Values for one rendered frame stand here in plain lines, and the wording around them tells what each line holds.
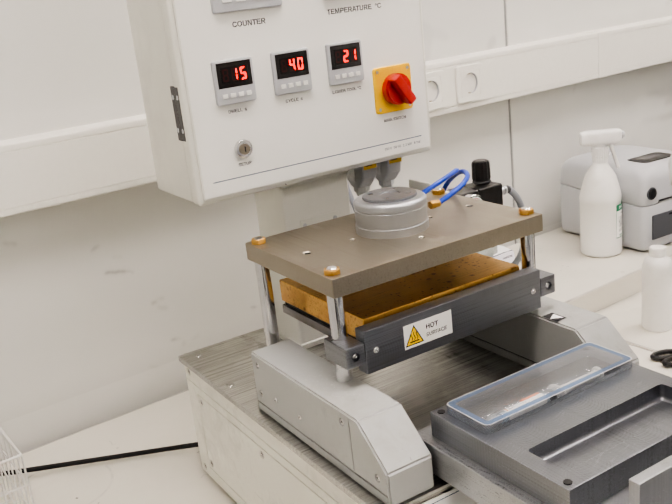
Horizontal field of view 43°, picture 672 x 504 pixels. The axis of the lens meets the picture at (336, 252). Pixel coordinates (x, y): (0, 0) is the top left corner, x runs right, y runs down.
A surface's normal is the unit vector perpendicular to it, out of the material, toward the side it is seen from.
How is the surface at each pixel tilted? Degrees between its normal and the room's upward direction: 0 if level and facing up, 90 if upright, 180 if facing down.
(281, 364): 0
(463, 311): 90
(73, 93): 90
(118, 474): 0
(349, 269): 0
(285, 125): 90
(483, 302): 90
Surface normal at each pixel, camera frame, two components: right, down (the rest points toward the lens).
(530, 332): -0.84, 0.25
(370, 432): 0.26, -0.59
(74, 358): 0.58, 0.18
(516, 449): -0.11, -0.95
